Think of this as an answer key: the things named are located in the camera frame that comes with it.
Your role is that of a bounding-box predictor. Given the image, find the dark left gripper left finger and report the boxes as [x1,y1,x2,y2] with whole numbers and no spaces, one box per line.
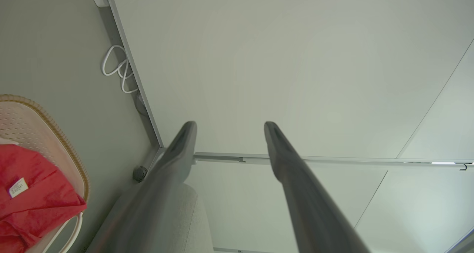
[85,121,197,253]

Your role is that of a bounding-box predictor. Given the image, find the long horizontal aluminium wall rail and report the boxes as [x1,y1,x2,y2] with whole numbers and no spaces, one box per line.
[193,152,474,171]

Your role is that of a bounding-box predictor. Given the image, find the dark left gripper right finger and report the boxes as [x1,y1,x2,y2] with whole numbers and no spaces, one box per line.
[264,121,371,253]

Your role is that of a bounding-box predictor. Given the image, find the white perforated laundry basket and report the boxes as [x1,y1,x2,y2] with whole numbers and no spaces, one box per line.
[0,94,90,253]

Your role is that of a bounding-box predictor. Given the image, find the red and white garment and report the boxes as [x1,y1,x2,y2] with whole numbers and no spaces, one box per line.
[0,144,87,253]

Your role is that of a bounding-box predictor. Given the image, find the small black round knob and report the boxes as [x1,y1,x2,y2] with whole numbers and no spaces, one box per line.
[133,166,148,183]

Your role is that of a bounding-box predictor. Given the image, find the slanted aluminium wall frame strip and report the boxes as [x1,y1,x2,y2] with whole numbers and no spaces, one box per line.
[103,0,165,149]

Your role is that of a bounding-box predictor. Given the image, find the white looped cable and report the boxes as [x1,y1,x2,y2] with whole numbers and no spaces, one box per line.
[102,45,140,94]

